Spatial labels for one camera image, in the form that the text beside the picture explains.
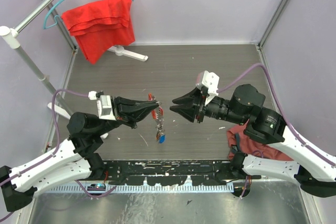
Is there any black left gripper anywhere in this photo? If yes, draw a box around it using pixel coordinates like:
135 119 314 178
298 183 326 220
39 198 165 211
95 94 160 137

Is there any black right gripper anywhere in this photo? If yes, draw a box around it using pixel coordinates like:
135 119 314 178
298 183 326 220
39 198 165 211
169 85 247 124

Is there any metal key organizer red handle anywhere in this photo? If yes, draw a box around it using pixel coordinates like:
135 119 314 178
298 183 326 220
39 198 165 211
148 93 165 141

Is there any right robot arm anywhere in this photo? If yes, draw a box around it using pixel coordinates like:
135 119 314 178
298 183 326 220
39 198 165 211
170 84 335 198

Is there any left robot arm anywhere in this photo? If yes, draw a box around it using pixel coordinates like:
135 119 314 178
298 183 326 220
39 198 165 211
1 95 159 212

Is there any blue key tag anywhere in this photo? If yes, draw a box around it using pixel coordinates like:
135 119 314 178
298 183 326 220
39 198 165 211
158 135 166 144

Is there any crumpled maroon shirt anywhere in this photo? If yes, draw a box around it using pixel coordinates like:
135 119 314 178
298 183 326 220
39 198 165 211
226 125 293 161

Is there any red cloth on hanger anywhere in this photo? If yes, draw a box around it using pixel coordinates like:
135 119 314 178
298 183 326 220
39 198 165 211
61 0 135 65

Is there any white clothes rack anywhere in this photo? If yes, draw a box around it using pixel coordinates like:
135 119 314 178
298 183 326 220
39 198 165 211
0 0 149 140

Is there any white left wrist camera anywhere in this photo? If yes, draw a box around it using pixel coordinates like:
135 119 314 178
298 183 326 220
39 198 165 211
88 91 116 121

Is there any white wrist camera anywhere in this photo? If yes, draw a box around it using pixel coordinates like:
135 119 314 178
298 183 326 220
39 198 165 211
88 91 116 121
195 70 219 105

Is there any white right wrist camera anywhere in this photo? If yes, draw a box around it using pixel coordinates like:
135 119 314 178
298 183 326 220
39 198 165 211
195 70 219 105

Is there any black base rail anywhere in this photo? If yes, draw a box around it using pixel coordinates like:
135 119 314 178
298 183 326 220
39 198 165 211
95 159 246 186

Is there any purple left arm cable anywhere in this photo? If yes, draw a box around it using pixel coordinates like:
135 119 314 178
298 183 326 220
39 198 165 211
0 89 91 219

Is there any slotted cable duct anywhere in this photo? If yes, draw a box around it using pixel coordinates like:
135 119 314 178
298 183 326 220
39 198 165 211
46 183 234 194

